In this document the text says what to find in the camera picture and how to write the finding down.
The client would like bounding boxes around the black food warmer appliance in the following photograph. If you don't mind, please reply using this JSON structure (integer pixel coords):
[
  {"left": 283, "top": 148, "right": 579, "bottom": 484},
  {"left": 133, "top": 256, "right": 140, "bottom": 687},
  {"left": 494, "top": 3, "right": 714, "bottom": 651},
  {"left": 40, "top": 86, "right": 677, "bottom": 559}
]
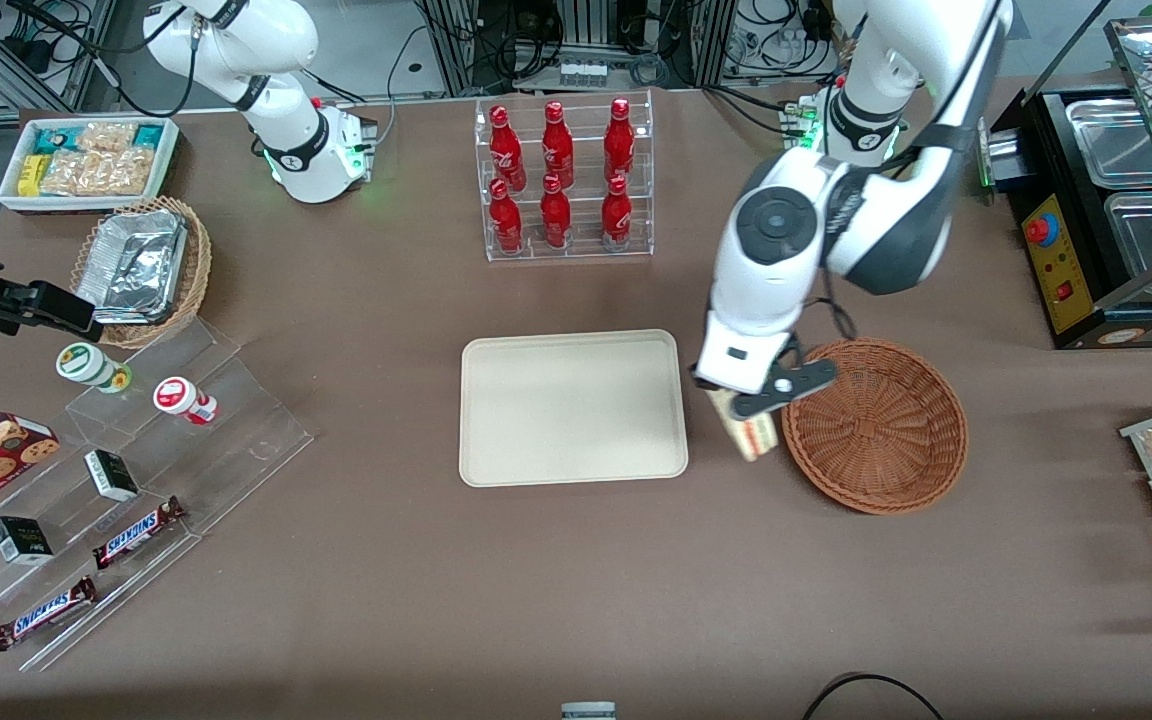
[{"left": 976, "top": 15, "right": 1152, "bottom": 351}]

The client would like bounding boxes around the silver foil container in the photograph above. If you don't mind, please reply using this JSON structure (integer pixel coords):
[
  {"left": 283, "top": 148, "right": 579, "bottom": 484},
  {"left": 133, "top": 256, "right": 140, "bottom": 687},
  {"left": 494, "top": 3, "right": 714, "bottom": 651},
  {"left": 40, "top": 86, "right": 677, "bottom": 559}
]
[{"left": 76, "top": 210, "right": 188, "bottom": 326}]

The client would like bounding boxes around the small clear cracker bag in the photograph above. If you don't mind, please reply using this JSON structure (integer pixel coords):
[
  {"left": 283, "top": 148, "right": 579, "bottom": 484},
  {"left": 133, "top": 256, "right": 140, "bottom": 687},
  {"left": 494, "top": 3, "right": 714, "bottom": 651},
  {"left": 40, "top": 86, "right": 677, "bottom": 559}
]
[{"left": 76, "top": 122, "right": 137, "bottom": 154}]

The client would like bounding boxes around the white connector block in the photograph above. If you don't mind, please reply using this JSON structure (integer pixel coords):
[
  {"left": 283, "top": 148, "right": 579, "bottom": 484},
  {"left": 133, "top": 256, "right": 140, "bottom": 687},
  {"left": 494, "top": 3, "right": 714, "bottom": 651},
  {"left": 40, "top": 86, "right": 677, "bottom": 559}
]
[{"left": 556, "top": 58, "right": 610, "bottom": 89}]

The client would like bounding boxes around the red capped yogurt bottle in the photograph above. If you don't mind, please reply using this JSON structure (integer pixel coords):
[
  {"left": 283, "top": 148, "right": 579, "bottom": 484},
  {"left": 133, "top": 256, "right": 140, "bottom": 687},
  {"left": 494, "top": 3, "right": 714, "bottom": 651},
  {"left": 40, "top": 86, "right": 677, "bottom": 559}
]
[{"left": 153, "top": 376, "right": 219, "bottom": 426}]

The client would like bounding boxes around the round brown wicker basket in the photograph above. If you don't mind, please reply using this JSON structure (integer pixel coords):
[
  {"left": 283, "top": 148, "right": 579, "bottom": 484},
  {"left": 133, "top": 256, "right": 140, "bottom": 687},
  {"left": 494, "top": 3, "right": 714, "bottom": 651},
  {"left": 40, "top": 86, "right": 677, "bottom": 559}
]
[{"left": 782, "top": 338, "right": 969, "bottom": 516}]

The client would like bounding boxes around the large clear cracker bag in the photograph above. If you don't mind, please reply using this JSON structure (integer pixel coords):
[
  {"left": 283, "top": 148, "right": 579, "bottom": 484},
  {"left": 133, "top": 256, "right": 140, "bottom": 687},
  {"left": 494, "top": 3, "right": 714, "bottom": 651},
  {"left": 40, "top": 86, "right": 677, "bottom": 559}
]
[{"left": 41, "top": 150, "right": 153, "bottom": 197}]

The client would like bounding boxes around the black cable loop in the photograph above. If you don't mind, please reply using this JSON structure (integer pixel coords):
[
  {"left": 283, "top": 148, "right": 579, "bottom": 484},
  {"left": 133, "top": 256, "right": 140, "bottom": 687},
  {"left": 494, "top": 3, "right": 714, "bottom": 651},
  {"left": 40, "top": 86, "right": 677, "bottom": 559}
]
[{"left": 801, "top": 673, "right": 947, "bottom": 720}]

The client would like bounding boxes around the white rectangular snack bin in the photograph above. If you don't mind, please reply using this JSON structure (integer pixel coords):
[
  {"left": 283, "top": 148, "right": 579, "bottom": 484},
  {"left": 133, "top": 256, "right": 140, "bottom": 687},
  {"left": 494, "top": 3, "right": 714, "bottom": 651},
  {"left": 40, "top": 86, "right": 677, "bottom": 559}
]
[{"left": 0, "top": 116, "right": 182, "bottom": 215}]

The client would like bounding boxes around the Snickers chocolate bar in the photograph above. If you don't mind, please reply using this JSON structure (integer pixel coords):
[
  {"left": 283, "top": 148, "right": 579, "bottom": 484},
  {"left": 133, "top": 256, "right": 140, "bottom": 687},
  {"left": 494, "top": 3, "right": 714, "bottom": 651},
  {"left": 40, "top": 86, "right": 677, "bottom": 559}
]
[
  {"left": 0, "top": 576, "right": 99, "bottom": 653},
  {"left": 92, "top": 496, "right": 187, "bottom": 571}
]

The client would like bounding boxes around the tan oval wicker basket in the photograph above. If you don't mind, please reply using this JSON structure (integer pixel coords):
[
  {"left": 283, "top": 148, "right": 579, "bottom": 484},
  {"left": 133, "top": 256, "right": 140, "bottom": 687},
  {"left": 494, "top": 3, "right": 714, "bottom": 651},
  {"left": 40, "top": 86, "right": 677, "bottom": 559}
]
[{"left": 69, "top": 196, "right": 213, "bottom": 349}]

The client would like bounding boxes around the red cola bottle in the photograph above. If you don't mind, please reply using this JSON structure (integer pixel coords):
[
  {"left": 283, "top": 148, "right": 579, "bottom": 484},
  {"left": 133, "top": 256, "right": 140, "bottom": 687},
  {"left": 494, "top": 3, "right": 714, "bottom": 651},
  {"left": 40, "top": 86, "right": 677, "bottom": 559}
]
[
  {"left": 604, "top": 98, "right": 636, "bottom": 186},
  {"left": 540, "top": 174, "right": 572, "bottom": 249},
  {"left": 601, "top": 175, "right": 633, "bottom": 251},
  {"left": 490, "top": 179, "right": 524, "bottom": 255},
  {"left": 542, "top": 101, "right": 575, "bottom": 191},
  {"left": 489, "top": 105, "right": 527, "bottom": 193}
]

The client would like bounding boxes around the triangular sandwich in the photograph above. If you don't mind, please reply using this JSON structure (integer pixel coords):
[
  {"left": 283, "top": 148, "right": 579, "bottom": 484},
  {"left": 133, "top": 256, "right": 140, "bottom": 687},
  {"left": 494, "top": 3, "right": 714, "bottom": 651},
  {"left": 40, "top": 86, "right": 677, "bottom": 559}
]
[{"left": 706, "top": 388, "right": 783, "bottom": 462}]

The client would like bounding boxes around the green capped yogurt bottle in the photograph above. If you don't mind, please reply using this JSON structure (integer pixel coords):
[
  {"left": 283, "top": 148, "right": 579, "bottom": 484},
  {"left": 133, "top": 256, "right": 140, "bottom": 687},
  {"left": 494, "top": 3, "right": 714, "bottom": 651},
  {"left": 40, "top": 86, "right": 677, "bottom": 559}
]
[{"left": 56, "top": 342, "right": 133, "bottom": 394}]

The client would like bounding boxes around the clear acrylic bottle rack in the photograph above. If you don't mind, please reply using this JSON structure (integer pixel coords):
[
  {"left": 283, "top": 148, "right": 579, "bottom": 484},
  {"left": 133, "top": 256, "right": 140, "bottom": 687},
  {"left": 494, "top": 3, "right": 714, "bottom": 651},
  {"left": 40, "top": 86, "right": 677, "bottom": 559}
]
[{"left": 474, "top": 90, "right": 655, "bottom": 263}]

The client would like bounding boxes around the small black carton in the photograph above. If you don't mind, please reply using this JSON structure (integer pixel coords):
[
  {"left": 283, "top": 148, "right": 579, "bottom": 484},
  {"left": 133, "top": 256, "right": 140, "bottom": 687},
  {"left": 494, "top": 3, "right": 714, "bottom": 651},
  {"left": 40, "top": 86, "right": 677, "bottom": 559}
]
[
  {"left": 0, "top": 516, "right": 54, "bottom": 566},
  {"left": 84, "top": 449, "right": 140, "bottom": 503}
]

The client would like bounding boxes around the aluminium frame rack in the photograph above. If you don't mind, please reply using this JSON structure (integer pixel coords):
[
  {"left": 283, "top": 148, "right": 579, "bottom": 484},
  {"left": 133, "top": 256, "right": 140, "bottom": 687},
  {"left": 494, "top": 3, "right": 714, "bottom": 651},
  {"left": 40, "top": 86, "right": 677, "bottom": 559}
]
[{"left": 416, "top": 0, "right": 737, "bottom": 96}]

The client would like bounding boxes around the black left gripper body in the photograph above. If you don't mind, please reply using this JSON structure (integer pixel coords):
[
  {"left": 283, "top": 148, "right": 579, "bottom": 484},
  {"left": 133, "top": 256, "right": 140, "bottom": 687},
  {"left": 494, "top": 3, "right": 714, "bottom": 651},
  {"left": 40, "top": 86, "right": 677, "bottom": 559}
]
[{"left": 766, "top": 335, "right": 805, "bottom": 381}]

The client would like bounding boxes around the beige rectangular plastic tray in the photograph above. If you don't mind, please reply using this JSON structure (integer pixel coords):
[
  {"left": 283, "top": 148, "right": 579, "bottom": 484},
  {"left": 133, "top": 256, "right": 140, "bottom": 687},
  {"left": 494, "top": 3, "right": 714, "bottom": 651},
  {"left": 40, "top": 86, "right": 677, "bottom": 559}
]
[{"left": 459, "top": 329, "right": 689, "bottom": 488}]

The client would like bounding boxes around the clear acrylic stepped display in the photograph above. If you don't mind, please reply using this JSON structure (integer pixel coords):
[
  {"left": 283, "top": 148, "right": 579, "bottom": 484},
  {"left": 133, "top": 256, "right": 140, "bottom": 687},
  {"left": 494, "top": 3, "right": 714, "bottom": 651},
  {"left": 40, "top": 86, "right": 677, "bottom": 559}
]
[{"left": 0, "top": 318, "right": 315, "bottom": 673}]

